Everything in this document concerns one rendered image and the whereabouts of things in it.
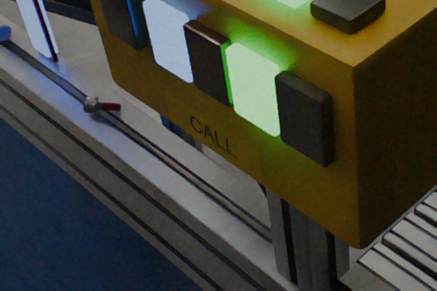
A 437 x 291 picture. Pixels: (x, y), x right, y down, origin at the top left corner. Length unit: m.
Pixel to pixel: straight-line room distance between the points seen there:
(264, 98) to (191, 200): 0.23
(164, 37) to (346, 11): 0.09
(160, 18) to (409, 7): 0.10
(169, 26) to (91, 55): 1.86
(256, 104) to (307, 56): 0.04
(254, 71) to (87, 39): 1.96
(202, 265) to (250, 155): 0.22
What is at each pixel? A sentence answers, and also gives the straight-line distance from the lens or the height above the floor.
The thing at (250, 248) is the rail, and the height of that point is 0.86.
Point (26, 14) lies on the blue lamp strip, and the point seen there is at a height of 0.90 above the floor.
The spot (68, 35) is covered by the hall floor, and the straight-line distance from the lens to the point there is 2.26.
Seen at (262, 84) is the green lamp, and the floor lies 1.05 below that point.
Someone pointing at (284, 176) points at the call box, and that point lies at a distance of 0.31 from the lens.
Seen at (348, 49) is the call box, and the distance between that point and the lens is 0.25.
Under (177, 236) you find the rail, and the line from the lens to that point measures 0.53.
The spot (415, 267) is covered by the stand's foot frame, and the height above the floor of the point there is 0.08.
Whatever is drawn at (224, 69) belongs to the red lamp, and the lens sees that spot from 0.29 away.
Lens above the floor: 1.22
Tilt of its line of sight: 39 degrees down
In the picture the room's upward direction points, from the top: 8 degrees counter-clockwise
